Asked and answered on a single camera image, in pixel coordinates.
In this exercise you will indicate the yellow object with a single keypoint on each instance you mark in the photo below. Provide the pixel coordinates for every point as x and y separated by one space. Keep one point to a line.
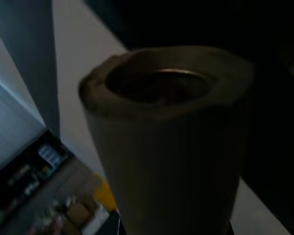
105 193

